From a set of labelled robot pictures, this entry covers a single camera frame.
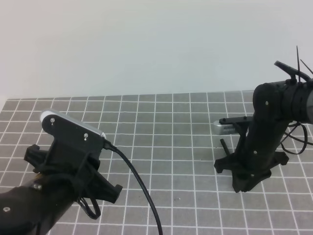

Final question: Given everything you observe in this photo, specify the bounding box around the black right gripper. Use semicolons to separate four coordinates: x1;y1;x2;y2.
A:
214;122;289;193

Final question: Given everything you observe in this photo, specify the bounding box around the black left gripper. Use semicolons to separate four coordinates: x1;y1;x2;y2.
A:
24;137;123;203

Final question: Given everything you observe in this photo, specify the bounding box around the black pen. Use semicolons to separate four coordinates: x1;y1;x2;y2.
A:
220;139;230;156

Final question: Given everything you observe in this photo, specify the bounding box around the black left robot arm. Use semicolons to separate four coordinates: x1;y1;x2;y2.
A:
0;140;122;235

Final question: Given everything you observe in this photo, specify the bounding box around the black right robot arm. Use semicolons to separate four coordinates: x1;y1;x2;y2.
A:
214;79;313;192

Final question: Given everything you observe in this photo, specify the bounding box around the grey grid tablecloth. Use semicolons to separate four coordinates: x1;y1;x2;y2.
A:
0;91;313;235

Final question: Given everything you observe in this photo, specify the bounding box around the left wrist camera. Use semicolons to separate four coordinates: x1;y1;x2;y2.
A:
40;109;106;152

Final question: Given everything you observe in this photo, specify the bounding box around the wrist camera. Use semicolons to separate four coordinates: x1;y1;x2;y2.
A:
40;109;106;152
212;116;252;135

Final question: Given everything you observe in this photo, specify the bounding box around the black left camera cable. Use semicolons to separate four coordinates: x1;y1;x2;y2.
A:
102;141;164;235

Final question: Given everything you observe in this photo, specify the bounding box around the black camera cable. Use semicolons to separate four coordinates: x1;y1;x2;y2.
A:
280;121;313;156
102;141;164;235

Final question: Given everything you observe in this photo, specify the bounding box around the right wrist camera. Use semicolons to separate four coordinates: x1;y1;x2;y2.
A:
212;116;252;135

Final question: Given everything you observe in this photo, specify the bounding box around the black right camera cable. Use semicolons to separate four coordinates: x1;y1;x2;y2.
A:
280;121;313;156

